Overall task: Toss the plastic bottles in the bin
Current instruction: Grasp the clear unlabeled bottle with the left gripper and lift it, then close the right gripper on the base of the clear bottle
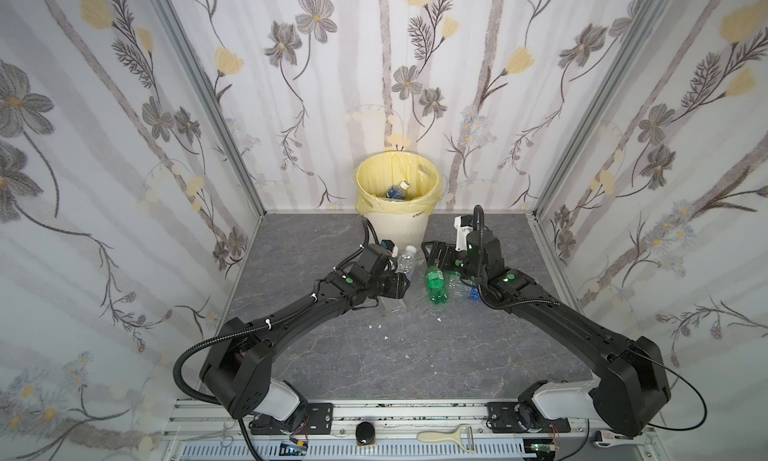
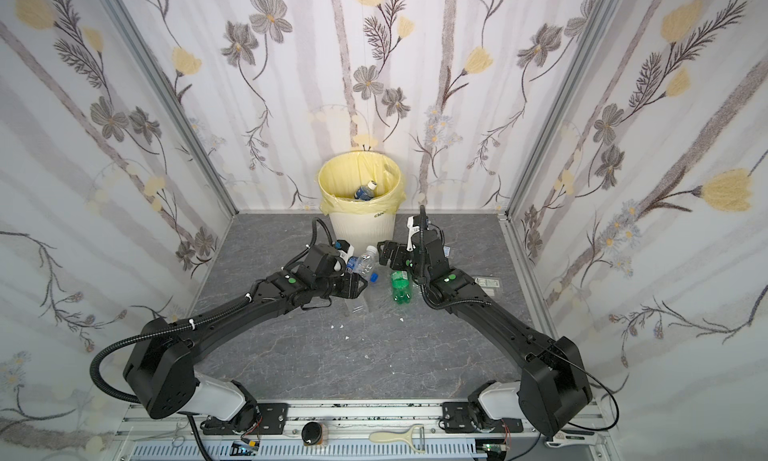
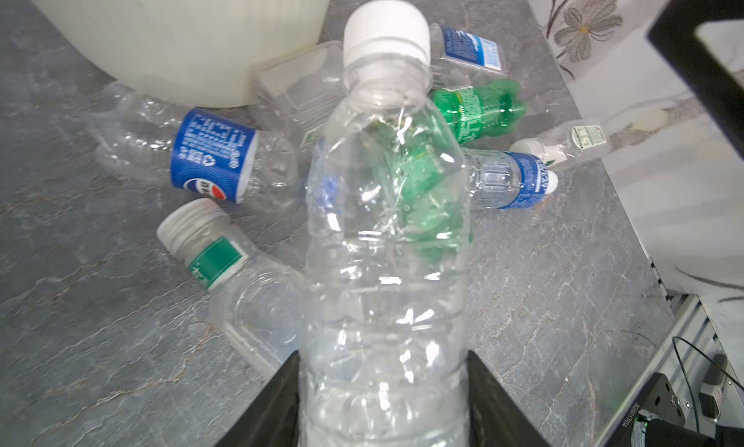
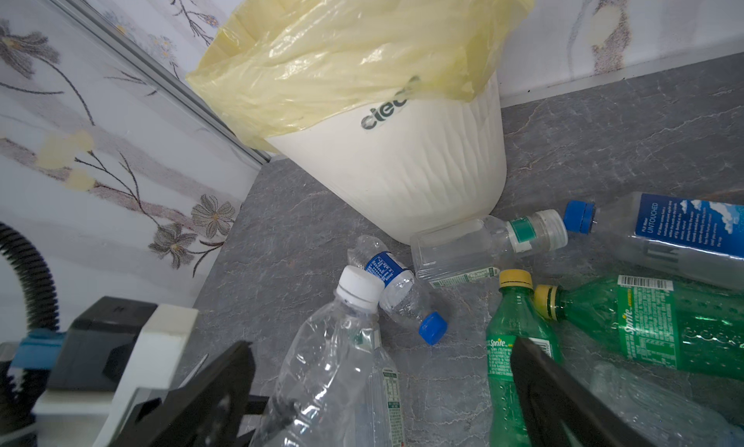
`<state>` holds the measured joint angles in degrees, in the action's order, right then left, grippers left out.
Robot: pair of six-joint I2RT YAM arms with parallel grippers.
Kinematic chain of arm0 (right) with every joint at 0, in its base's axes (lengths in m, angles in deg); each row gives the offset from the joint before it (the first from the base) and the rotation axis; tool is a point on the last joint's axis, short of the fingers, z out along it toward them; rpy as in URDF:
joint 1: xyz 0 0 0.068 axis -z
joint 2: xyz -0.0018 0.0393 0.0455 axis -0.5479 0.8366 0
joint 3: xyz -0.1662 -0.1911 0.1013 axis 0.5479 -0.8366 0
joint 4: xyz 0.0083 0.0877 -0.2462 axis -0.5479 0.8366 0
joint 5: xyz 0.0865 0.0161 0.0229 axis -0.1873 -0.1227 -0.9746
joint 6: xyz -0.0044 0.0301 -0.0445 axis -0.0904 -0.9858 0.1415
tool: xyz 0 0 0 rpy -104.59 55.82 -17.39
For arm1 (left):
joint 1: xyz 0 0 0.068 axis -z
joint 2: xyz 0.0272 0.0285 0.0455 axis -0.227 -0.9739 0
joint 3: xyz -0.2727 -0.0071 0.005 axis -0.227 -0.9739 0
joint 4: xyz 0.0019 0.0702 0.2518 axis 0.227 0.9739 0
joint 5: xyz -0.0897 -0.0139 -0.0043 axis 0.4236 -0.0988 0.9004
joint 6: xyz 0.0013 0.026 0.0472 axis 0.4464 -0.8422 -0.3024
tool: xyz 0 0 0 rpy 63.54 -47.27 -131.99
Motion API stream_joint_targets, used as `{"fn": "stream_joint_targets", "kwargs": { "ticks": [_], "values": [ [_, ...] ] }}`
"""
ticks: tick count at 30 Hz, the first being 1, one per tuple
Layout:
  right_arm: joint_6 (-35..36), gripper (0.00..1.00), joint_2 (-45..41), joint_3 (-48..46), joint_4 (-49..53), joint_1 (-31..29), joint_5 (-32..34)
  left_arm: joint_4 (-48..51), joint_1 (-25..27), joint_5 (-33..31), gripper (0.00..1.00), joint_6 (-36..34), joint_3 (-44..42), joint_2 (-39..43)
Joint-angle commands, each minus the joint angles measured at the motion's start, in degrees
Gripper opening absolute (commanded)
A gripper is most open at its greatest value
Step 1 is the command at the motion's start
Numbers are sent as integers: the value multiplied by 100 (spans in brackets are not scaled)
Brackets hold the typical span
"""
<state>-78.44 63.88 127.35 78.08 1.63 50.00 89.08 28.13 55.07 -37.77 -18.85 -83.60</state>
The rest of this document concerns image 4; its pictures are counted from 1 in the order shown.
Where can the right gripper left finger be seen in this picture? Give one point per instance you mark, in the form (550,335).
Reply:
(207,411)

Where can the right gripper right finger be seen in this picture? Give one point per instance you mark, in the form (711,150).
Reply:
(557,410)

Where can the clear bottle blue label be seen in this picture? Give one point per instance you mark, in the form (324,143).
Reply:
(661,416)

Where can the clear bottle white cap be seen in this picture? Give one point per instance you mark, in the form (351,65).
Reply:
(337,385)

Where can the clear bottle green cap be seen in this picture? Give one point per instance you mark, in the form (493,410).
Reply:
(481,248)

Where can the Pepsi label clear bottle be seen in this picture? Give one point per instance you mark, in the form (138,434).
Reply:
(405,300)

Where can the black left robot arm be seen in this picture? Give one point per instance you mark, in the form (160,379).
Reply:
(41,308)

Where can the white plastic waste bin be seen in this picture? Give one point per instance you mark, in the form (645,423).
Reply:
(409,166)

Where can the yellow bin liner bag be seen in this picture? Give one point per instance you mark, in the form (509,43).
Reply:
(280,66)

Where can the small blue label bottle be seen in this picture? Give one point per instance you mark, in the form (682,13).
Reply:
(697,239)

